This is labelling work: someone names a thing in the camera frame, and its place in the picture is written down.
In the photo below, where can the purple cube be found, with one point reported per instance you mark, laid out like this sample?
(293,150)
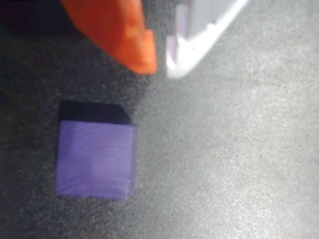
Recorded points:
(94,159)

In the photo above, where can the black mat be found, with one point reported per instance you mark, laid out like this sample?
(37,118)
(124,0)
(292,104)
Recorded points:
(236,137)

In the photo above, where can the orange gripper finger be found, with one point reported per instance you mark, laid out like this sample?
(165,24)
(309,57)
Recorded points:
(112,32)

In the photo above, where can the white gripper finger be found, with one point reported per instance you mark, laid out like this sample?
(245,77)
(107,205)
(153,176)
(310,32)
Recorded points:
(197,32)

